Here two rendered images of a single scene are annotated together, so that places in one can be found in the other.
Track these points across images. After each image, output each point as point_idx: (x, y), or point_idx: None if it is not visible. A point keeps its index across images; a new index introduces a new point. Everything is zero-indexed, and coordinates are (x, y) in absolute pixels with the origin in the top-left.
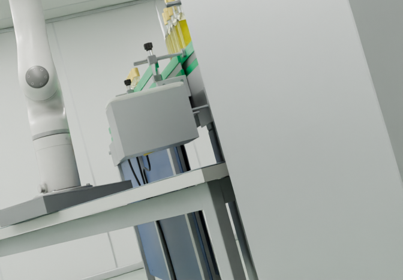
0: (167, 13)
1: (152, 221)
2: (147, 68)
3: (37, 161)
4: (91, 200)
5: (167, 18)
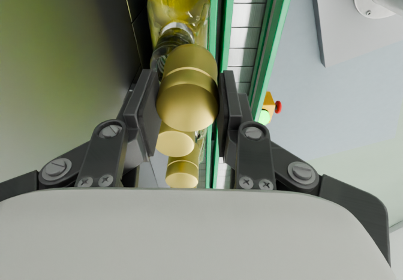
0: (191, 156)
1: None
2: (277, 47)
3: None
4: None
5: (197, 147)
